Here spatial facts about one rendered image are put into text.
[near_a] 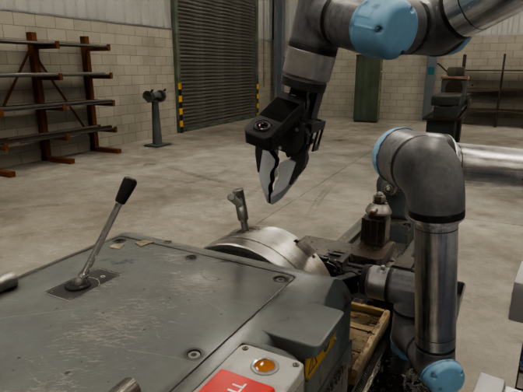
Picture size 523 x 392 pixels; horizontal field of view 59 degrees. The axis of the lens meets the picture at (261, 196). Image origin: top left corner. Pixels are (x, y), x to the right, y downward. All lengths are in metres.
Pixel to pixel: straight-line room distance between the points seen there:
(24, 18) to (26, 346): 8.35
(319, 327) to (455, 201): 0.38
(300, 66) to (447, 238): 0.39
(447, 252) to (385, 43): 0.41
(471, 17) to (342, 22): 0.16
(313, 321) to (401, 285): 0.50
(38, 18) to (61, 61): 0.77
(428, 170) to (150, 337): 0.53
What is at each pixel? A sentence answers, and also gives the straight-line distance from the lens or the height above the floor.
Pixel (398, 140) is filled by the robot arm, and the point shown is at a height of 1.41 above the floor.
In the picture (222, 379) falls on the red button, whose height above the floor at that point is 1.27.
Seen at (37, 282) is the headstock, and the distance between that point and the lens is 0.74.
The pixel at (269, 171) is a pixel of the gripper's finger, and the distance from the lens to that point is 0.76.
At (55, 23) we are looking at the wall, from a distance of 9.20.
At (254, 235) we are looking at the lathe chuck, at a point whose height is 1.24.
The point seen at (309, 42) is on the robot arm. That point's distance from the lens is 0.71.
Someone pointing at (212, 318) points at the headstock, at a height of 1.26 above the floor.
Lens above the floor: 1.55
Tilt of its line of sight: 16 degrees down
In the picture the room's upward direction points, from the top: straight up
